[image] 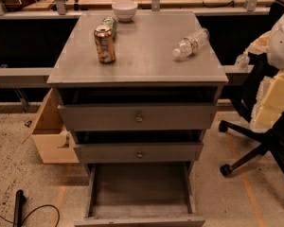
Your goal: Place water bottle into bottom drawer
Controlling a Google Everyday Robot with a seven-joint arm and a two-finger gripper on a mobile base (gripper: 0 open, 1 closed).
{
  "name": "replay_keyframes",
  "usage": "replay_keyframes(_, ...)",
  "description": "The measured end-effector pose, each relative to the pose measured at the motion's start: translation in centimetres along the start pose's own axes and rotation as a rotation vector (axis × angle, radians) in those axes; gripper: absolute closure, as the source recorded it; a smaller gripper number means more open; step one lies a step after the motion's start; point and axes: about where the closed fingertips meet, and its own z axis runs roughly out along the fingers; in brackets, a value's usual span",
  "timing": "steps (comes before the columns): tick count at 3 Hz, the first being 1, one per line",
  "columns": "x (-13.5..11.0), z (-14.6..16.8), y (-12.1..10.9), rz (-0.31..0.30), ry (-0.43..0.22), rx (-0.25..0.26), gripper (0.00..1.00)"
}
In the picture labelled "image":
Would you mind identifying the clear plastic water bottle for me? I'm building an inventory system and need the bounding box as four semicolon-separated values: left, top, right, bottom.
172;27;210;59

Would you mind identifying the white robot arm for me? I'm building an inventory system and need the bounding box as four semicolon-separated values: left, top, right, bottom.
267;14;284;69

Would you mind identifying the grey top drawer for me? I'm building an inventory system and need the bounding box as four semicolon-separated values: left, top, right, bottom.
58;104;217;131

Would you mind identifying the grey drawer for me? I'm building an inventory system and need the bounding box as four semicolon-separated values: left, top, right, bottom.
74;163;205;227
74;143;203;164
58;104;217;131

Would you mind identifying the grey drawer cabinet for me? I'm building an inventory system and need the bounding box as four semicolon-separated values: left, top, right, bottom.
46;10;229;227

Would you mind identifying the grey middle drawer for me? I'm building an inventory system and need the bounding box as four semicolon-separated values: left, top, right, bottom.
74;143;203;164

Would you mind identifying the grey bottom drawer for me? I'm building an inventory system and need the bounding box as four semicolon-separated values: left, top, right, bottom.
74;163;205;227

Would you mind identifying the hand sanitizer pump bottle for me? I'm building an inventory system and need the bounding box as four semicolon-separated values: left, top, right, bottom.
234;49;250;71

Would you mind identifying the gold soda can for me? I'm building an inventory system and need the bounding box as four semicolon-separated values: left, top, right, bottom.
94;24;115;63

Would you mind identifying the green soda can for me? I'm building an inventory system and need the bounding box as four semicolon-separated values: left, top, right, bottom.
101;16;117;38

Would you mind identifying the white ceramic bowl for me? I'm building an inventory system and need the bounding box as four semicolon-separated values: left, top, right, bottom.
112;1;138;22

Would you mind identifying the black office chair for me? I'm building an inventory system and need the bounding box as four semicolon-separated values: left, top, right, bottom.
218;3;284;208

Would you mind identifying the black cylindrical tool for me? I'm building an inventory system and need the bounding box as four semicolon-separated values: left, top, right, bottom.
13;189;26;227

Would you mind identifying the black floor cable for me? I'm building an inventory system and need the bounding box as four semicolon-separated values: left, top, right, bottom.
0;204;61;227

